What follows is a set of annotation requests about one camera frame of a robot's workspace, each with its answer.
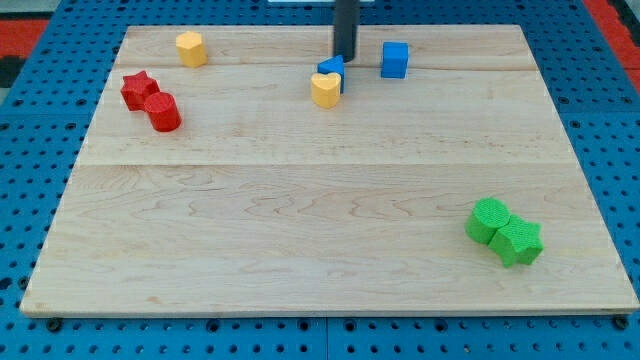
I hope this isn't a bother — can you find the green star block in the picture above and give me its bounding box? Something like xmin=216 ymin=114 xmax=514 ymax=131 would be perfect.
xmin=488 ymin=214 xmax=544 ymax=267

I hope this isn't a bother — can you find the blue triangle block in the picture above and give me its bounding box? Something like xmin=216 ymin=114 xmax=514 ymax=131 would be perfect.
xmin=316 ymin=55 xmax=345 ymax=93

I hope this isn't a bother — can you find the blue cube block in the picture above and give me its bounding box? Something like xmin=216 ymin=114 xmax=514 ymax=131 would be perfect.
xmin=381 ymin=42 xmax=409 ymax=79

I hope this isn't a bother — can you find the red cylinder block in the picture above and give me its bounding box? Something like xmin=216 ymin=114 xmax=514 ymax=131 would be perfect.
xmin=144 ymin=92 xmax=182 ymax=132

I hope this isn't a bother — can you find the red star block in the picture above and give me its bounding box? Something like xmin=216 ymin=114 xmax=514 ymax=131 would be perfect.
xmin=120 ymin=70 xmax=160 ymax=111

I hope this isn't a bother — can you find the yellow pentagon block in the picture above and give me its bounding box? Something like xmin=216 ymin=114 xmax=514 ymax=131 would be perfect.
xmin=175 ymin=31 xmax=208 ymax=68

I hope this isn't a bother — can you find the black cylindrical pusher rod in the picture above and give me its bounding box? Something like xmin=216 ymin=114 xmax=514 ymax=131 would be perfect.
xmin=333 ymin=0 xmax=360 ymax=63

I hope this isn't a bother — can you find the green cylinder block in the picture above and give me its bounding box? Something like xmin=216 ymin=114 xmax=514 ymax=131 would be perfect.
xmin=464 ymin=198 xmax=511 ymax=244

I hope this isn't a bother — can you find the yellow heart block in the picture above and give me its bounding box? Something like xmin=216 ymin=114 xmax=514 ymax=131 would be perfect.
xmin=310 ymin=72 xmax=342 ymax=109

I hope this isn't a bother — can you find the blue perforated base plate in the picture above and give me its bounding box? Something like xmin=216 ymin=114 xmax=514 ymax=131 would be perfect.
xmin=1 ymin=1 xmax=639 ymax=359

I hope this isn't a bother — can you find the light wooden board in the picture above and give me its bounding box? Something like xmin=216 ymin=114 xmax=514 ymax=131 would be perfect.
xmin=21 ymin=25 xmax=639 ymax=318

